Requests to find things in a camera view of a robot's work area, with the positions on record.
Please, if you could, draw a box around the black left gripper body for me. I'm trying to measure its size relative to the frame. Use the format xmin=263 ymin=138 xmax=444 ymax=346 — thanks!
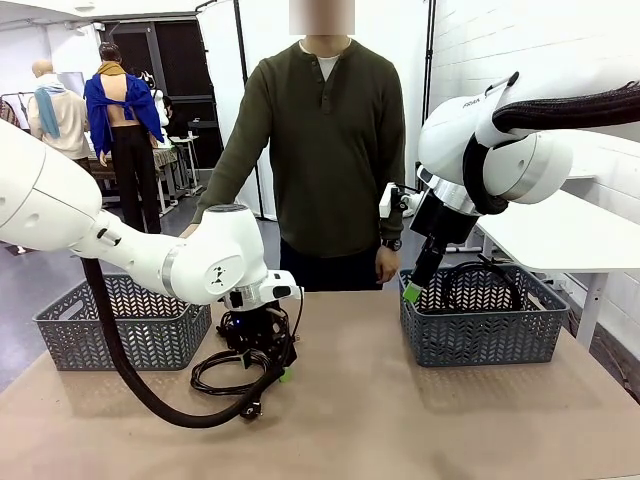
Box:
xmin=219 ymin=301 xmax=300 ymax=360

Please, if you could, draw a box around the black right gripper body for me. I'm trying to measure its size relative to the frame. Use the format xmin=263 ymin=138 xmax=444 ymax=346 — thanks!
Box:
xmin=408 ymin=191 xmax=482 ymax=257

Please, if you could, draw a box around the black power plug cable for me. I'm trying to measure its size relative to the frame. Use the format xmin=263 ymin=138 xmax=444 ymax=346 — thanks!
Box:
xmin=189 ymin=347 xmax=282 ymax=421

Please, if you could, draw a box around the large black cable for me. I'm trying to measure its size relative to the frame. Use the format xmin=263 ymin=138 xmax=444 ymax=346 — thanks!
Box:
xmin=443 ymin=253 xmax=527 ymax=315

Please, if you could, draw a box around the person's left forearm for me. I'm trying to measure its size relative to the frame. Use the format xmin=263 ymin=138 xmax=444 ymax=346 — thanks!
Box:
xmin=376 ymin=184 xmax=406 ymax=245

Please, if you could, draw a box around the person's right forearm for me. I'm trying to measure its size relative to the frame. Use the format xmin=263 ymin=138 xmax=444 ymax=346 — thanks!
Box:
xmin=191 ymin=149 xmax=262 ymax=237

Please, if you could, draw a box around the person's left hand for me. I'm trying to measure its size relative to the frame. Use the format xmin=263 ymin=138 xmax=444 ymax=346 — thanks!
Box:
xmin=373 ymin=247 xmax=402 ymax=285

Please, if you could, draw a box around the grey perforated plastic basket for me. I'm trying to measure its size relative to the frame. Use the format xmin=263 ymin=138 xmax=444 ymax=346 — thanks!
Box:
xmin=32 ymin=272 xmax=213 ymax=372
xmin=398 ymin=263 xmax=572 ymax=369

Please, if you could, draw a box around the white side table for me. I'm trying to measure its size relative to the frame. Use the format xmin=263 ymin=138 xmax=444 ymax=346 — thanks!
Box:
xmin=471 ymin=167 xmax=640 ymax=351

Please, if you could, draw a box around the person in olive sweater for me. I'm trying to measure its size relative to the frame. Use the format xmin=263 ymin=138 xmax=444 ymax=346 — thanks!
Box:
xmin=191 ymin=38 xmax=407 ymax=294

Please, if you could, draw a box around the black backdrop stand pole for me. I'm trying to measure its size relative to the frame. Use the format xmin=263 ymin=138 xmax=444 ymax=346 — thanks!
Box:
xmin=422 ymin=0 xmax=438 ymax=124
xmin=194 ymin=0 xmax=265 ymax=219

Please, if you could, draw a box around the background work table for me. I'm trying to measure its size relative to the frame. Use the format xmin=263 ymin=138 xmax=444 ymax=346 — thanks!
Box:
xmin=87 ymin=134 xmax=204 ymax=217

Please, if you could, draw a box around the background person with dark hair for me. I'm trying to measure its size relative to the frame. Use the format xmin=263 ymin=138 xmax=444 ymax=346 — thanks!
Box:
xmin=160 ymin=94 xmax=177 ymax=140

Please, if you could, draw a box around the small white mannequin torso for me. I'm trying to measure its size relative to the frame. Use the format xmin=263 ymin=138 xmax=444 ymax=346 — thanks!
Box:
xmin=141 ymin=69 xmax=175 ymax=150

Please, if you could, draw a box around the mannequin with blue shirt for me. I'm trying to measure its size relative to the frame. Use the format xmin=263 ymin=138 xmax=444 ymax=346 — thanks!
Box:
xmin=83 ymin=42 xmax=167 ymax=236

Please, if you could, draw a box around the white backdrop screen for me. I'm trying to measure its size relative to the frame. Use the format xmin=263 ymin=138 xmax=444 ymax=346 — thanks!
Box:
xmin=195 ymin=0 xmax=437 ymax=221

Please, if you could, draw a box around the black glass door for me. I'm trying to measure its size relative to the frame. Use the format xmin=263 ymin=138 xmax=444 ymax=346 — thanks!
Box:
xmin=101 ymin=19 xmax=229 ymax=172

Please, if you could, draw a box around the mannequin with light blue scarf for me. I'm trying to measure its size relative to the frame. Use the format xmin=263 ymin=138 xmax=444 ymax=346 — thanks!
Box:
xmin=26 ymin=59 xmax=94 ymax=176

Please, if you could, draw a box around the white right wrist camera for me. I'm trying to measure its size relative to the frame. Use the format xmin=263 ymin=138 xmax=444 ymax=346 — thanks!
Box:
xmin=377 ymin=181 xmax=402 ymax=220

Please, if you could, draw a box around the right arm black cable sleeve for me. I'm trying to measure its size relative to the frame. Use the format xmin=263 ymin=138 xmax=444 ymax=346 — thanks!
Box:
xmin=461 ymin=81 xmax=640 ymax=215

